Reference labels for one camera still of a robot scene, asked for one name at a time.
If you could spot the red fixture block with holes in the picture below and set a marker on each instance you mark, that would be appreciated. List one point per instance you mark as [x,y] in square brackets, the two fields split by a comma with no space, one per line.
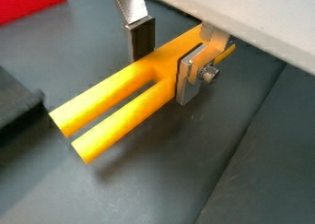
[13,9]

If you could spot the black curved regrasp stand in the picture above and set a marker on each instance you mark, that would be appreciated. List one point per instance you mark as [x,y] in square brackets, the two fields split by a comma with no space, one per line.
[20,106]

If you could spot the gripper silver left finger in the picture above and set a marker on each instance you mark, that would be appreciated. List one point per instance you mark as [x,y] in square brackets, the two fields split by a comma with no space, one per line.
[139,25]

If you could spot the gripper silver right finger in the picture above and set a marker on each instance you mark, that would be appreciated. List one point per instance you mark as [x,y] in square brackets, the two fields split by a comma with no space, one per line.
[196,66]

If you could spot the yellow two-pronged square-circle object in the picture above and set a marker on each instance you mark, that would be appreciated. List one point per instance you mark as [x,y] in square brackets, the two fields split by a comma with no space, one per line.
[152,74]

